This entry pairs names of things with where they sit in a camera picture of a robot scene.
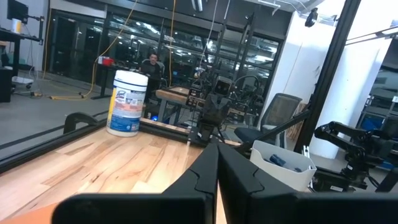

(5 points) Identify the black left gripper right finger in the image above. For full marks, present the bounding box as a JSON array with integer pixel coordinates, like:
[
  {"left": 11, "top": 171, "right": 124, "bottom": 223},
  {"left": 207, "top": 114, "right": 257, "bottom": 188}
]
[{"left": 218, "top": 144, "right": 398, "bottom": 224}]

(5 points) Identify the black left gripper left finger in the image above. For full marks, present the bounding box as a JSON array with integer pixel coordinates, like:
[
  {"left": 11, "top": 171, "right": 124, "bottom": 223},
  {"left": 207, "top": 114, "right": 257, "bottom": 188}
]
[{"left": 51, "top": 143, "right": 219, "bottom": 224}]

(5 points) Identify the pale grey plastic bin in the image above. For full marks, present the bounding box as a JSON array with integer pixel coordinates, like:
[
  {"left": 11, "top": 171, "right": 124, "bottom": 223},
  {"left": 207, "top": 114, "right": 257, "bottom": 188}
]
[{"left": 249, "top": 139, "right": 317, "bottom": 192}]

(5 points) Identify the background wooden table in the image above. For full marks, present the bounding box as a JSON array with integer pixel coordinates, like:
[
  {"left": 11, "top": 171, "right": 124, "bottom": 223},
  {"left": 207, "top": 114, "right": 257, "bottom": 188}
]
[{"left": 154, "top": 86, "right": 246, "bottom": 125}]

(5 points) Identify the mesh office chair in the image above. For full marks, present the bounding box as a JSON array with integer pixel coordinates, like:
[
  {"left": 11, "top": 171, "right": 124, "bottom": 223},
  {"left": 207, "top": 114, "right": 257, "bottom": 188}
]
[{"left": 233, "top": 92, "right": 303, "bottom": 149}]

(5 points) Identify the person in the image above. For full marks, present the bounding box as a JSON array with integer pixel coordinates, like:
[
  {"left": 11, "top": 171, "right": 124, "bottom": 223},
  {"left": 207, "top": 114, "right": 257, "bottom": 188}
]
[{"left": 139, "top": 52, "right": 166, "bottom": 82}]

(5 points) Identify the white wipes canister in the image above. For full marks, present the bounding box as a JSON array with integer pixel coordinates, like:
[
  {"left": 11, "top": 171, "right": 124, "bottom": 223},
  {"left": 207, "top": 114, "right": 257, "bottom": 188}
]
[{"left": 106, "top": 69, "right": 149, "bottom": 138}]

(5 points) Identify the red box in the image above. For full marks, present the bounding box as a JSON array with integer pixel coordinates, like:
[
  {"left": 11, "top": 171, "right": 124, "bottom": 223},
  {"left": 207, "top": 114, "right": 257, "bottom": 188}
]
[{"left": 98, "top": 55, "right": 114, "bottom": 67}]

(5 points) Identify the black desk monitor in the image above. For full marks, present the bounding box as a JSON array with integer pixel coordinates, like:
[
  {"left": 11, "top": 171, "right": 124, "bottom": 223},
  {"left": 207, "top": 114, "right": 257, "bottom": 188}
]
[{"left": 6, "top": 0, "right": 30, "bottom": 24}]

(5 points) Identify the black ceiling camera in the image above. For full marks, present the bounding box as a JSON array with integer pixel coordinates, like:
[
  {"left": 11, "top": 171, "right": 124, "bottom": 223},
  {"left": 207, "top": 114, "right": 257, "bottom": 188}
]
[{"left": 304, "top": 6, "right": 320, "bottom": 28}]

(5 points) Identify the black aluminium rig frame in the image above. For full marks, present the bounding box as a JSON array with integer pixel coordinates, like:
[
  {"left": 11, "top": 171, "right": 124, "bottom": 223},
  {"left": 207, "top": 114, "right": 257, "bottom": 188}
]
[{"left": 0, "top": 0, "right": 357, "bottom": 174}]

